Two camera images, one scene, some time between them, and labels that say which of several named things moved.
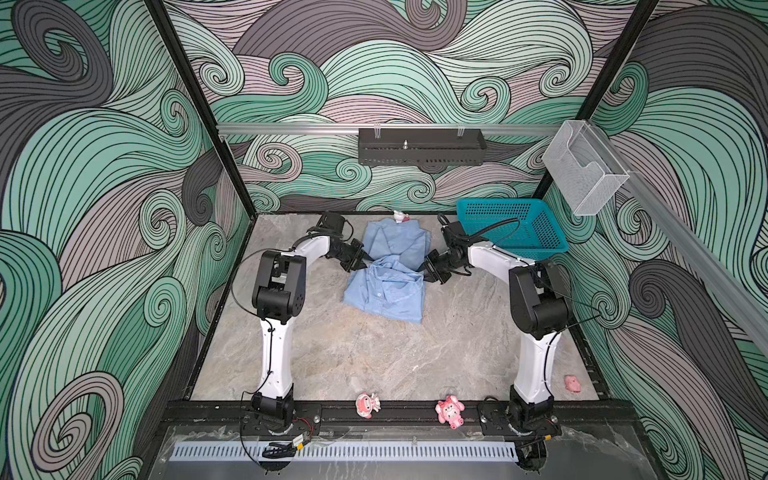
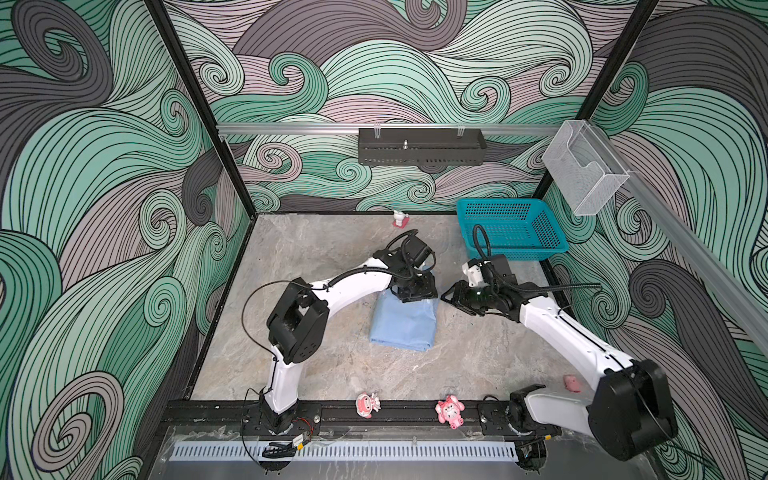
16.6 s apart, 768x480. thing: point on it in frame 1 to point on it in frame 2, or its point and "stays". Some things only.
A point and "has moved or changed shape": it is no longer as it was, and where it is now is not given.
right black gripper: (433, 275) to (459, 294)
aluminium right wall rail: (702, 245) stays
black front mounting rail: (395, 419) stays
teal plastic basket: (536, 236) stays
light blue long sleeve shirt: (392, 286) has moved or changed shape
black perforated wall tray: (430, 148) stays
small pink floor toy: (572, 383) stays
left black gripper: (357, 255) to (429, 290)
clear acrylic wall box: (585, 169) stays
